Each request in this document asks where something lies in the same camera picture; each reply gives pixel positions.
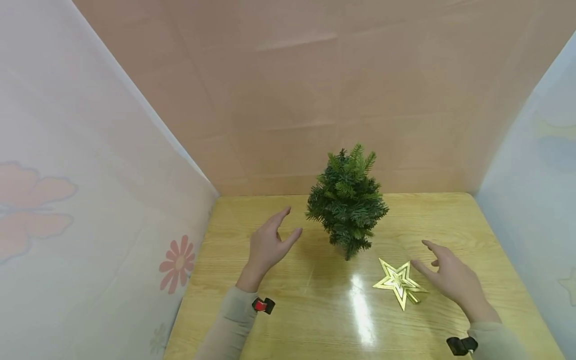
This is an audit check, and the person's right hand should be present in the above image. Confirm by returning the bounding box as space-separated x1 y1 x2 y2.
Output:
409 239 502 324

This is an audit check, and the person's left hand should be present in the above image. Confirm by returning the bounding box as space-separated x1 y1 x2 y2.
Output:
235 205 303 294

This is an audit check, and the person's right forearm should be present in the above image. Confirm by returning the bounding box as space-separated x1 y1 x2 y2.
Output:
467 318 532 360

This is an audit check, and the person's left forearm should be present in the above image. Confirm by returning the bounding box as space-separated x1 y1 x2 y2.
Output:
194 285 262 360

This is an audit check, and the gold star tree topper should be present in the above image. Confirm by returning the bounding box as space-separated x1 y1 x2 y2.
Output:
372 258 429 312

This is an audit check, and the small green christmas tree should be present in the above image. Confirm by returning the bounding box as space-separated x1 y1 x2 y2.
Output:
305 143 390 261

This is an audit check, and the black wrist band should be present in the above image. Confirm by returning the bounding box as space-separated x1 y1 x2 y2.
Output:
445 336 479 357
252 297 276 315

